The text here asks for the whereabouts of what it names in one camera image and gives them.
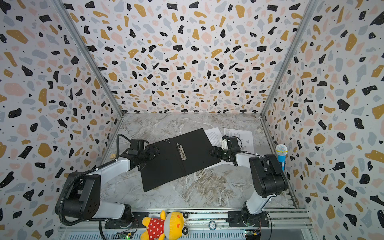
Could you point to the orange and black folder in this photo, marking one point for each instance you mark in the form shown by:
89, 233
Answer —
179, 156

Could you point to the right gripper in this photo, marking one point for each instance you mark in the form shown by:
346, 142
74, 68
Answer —
217, 152

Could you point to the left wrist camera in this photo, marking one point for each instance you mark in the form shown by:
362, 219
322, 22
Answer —
137, 145

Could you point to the text printed paper sheet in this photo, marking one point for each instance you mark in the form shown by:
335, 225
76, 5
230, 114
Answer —
215, 137

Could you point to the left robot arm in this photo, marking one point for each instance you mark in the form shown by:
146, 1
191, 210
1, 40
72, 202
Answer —
80, 198

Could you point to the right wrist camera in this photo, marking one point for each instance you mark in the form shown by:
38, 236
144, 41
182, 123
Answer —
224, 142

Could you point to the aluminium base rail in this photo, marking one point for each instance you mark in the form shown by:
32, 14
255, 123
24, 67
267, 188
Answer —
205, 224

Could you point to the technical drawing paper sheet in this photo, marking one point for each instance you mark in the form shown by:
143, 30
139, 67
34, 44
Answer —
246, 139

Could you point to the yellow plush toy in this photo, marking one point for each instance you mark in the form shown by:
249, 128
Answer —
169, 226

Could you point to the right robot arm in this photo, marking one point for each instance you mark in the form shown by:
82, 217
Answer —
268, 179

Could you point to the blue toy microphone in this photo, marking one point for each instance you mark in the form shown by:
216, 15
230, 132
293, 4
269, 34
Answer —
282, 152

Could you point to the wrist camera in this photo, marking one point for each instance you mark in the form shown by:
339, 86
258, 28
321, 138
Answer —
224, 142
137, 145

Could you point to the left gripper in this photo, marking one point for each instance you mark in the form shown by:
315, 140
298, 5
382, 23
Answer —
151, 154

